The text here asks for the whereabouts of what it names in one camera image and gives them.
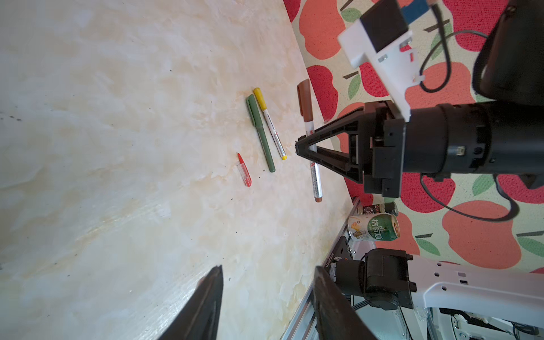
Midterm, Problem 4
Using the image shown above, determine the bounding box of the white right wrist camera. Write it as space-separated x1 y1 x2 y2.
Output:
338 0 430 122

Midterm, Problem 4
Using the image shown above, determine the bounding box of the white silver pen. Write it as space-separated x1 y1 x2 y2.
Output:
297 78 324 203

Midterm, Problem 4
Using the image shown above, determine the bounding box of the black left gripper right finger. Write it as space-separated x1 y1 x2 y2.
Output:
313 266 376 340

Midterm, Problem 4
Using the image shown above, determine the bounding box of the small red pen cap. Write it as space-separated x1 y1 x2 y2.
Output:
237 153 252 188

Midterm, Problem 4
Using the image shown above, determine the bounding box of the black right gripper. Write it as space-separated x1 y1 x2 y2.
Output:
296 101 543 198

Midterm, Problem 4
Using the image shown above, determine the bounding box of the green pen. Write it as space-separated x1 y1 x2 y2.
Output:
246 94 276 173

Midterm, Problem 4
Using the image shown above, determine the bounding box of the green drink can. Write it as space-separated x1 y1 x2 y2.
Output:
347 213 400 242

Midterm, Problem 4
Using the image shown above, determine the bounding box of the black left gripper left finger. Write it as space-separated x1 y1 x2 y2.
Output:
159 266 223 340

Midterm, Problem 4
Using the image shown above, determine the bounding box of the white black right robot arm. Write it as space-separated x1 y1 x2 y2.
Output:
296 1 543 198

